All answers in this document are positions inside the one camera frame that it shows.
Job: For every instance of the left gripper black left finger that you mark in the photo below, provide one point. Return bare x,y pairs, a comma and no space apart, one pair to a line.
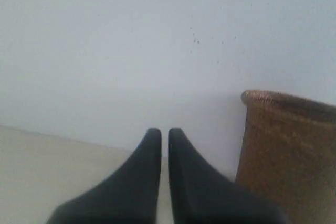
129,195

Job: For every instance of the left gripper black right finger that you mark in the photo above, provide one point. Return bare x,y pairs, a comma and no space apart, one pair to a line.
201,194

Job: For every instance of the woven brown wicker basket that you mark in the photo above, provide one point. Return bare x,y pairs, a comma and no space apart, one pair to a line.
288,154

